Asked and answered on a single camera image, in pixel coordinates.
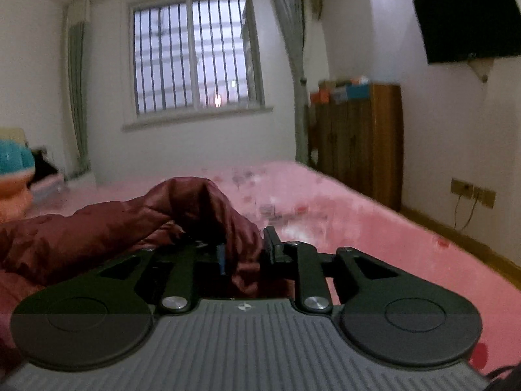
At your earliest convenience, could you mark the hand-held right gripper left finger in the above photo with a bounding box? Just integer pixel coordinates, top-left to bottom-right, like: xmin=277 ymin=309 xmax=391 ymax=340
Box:
xmin=93 ymin=239 xmax=229 ymax=315

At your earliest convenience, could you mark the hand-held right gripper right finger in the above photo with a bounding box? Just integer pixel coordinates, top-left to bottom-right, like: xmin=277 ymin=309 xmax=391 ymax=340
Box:
xmin=262 ymin=226 xmax=408 ymax=315

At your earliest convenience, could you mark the maroon down jacket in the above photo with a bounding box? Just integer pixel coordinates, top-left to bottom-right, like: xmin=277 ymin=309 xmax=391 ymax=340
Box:
xmin=0 ymin=176 xmax=294 ymax=300

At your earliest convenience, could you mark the pink bed blanket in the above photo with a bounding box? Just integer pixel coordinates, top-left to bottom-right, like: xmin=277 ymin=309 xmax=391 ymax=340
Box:
xmin=0 ymin=160 xmax=521 ymax=376

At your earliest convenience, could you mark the wooden cabinet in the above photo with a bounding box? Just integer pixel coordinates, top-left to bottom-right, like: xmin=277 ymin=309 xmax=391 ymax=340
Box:
xmin=307 ymin=83 xmax=405 ymax=213

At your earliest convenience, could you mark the blue box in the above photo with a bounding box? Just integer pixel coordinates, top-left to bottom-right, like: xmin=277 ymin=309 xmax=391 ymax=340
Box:
xmin=331 ymin=83 xmax=371 ymax=103

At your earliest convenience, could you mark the grey curtain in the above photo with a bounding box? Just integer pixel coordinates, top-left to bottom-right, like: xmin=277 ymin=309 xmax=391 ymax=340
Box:
xmin=66 ymin=0 xmax=92 ymax=174
xmin=270 ymin=0 xmax=311 ymax=166

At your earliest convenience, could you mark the barred window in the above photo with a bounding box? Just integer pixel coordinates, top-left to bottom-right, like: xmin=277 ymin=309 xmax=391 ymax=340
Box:
xmin=129 ymin=0 xmax=266 ymax=119

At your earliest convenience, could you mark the orange plush cushion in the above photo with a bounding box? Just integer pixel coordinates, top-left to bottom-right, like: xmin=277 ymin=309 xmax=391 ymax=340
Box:
xmin=0 ymin=178 xmax=34 ymax=223

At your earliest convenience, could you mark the teal plush pillow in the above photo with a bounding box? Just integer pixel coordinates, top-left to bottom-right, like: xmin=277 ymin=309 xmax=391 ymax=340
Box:
xmin=0 ymin=138 xmax=37 ymax=184

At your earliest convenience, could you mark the black power cable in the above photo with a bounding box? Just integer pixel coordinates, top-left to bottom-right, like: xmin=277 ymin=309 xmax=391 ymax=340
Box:
xmin=453 ymin=195 xmax=479 ymax=231

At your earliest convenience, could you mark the wall socket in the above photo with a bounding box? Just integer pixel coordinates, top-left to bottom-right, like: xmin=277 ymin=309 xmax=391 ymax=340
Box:
xmin=450 ymin=178 xmax=475 ymax=200
xmin=473 ymin=187 xmax=497 ymax=209

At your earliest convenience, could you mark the wall-mounted television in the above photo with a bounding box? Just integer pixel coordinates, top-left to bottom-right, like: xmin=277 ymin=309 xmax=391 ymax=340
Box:
xmin=413 ymin=0 xmax=521 ymax=65

